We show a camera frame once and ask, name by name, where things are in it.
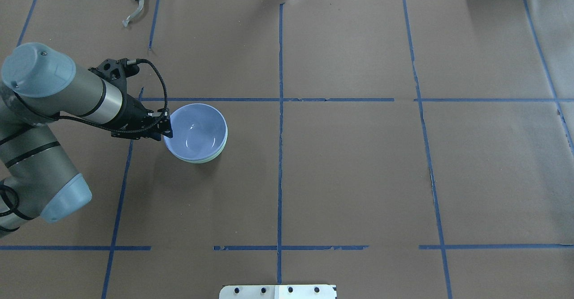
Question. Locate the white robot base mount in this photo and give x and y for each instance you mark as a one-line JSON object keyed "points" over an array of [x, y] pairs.
{"points": [[303, 291]]}

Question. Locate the green bowl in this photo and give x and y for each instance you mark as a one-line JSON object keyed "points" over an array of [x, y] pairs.
{"points": [[199, 147]]}

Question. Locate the blue bowl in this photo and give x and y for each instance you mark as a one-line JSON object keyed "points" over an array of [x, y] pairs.
{"points": [[196, 117]]}

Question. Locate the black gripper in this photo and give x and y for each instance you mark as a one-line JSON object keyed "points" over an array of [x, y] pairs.
{"points": [[133, 114]]}

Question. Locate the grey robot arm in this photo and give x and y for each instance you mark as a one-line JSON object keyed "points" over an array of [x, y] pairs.
{"points": [[40, 86]]}

